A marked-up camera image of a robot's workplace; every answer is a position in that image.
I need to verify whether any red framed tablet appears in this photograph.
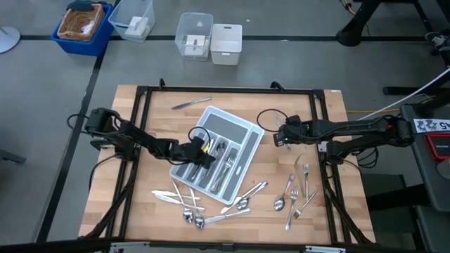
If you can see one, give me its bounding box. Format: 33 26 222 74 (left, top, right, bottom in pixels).
423 131 450 162

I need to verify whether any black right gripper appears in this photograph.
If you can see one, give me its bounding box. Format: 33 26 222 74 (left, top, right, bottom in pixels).
273 114 311 148

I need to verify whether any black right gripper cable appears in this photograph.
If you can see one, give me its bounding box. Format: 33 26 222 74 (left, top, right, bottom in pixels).
256 108 290 134

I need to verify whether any yellow floor cable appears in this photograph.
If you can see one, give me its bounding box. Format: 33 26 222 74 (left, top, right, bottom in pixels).
346 108 401 115

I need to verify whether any blue plastic bin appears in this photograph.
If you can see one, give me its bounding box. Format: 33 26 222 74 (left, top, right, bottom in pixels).
50 3 115 58

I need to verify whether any black table frame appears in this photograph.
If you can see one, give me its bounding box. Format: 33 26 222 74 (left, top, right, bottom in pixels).
79 77 376 249

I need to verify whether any white printed label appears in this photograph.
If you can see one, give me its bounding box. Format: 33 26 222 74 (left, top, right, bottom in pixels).
413 118 450 134

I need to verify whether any black item on basket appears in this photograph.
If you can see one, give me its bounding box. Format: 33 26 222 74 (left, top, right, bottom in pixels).
65 0 95 11

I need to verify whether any white plastic cutlery tray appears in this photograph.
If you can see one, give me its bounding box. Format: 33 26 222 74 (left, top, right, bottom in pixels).
169 105 266 206

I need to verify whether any grey disc on desk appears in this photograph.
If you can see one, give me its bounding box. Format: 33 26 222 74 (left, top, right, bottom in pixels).
437 157 450 181

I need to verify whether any pile of silver cutlery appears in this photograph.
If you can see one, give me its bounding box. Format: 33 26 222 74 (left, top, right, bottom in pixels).
188 187 206 231

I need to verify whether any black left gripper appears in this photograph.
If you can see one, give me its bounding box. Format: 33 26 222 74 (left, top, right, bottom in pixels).
174 139 217 171

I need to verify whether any white cable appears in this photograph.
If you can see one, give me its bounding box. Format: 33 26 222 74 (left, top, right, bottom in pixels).
356 67 450 122

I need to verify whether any black stand foot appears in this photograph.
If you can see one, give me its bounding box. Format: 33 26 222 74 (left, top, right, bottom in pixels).
335 0 384 48

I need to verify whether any tall clear plastic bin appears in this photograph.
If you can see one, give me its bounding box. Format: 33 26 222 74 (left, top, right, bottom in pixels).
174 12 214 62

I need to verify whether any brown wicker basket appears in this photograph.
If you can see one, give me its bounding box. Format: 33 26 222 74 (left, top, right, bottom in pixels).
56 3 106 43

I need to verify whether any white paper in basket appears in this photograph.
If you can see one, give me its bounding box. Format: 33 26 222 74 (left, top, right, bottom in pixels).
80 20 96 35

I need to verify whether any dark grey desk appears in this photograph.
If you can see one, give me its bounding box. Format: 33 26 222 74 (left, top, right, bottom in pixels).
399 101 450 214

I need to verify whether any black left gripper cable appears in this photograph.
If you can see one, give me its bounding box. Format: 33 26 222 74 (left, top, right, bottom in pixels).
187 125 212 150

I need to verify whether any black diagonal frame leg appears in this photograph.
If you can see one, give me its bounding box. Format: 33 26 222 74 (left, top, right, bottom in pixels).
409 0 450 70

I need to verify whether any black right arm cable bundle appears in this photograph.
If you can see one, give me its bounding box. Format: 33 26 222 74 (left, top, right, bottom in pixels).
354 145 380 169

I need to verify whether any yellow cable by stand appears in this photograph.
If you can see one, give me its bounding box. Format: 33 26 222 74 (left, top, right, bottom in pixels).
338 0 355 15

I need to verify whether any person's shoe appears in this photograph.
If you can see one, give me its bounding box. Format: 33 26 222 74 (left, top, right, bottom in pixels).
424 30 450 53

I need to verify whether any white plastic bin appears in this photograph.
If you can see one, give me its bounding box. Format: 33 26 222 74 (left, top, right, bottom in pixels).
210 22 244 67

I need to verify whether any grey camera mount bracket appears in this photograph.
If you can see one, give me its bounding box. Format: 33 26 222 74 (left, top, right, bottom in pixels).
304 245 348 253
108 241 153 253

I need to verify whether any wide clear plastic bin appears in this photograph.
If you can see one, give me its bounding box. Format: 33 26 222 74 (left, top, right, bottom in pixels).
108 0 157 44

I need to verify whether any grey round stand base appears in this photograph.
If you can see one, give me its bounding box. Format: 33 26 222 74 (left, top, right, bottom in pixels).
0 26 22 55

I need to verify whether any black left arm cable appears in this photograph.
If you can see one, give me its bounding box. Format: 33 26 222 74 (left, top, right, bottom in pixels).
65 112 91 131

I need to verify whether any white cardboard box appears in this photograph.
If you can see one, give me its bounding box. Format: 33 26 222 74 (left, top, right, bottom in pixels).
184 34 209 57
124 15 151 38

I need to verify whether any dark chair leg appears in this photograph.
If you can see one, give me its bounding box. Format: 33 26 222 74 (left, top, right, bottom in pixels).
0 148 28 165

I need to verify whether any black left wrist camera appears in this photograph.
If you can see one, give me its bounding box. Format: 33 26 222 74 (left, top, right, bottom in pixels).
191 136 207 153

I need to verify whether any black stand base bar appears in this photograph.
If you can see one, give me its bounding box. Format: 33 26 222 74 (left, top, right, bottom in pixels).
382 85 450 96

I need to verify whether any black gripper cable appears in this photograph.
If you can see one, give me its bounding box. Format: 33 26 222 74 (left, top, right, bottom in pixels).
256 108 290 134
187 125 212 150

